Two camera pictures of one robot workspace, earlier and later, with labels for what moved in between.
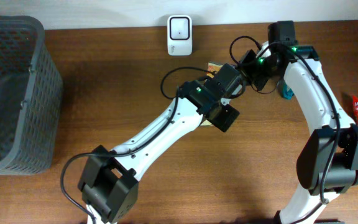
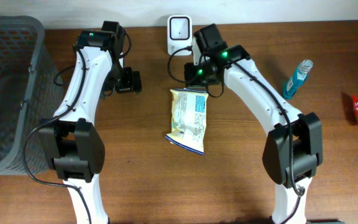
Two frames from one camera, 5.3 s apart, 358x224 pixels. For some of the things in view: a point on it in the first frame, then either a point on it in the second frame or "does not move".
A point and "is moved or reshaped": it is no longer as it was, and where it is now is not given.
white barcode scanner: [179, 35] does not move
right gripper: [260, 81] -> [192, 74]
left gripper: [239, 86] -> [128, 81]
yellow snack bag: [213, 68] is moved or reshaped
